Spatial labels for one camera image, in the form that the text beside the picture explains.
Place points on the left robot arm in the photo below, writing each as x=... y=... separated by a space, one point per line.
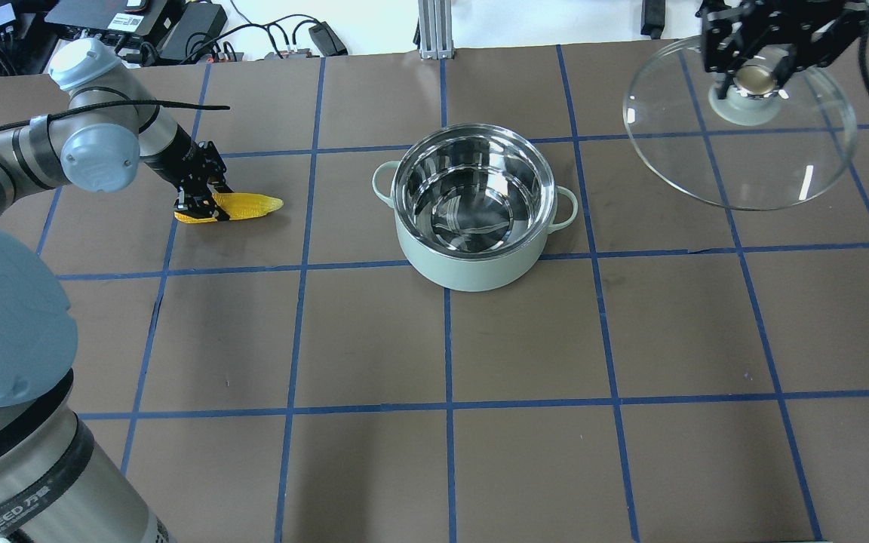
x=57 y=484

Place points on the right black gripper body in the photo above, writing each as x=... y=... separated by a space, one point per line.
x=780 y=16

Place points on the aluminium frame post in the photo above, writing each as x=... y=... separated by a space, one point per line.
x=434 y=30

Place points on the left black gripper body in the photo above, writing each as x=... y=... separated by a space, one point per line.
x=185 y=161

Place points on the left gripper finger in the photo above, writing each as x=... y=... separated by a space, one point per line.
x=217 y=185
x=197 y=209

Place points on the yellow corn cob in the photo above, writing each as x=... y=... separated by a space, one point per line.
x=242 y=206

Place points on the black power adapter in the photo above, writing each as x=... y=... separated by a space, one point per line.
x=326 y=40

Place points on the glass pot lid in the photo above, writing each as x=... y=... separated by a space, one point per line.
x=739 y=142

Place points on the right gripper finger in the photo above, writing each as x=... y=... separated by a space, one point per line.
x=800 y=56
x=721 y=64

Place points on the pale green steel pot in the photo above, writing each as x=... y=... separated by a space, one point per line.
x=473 y=205

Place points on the black power brick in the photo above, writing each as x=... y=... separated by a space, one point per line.
x=200 y=22

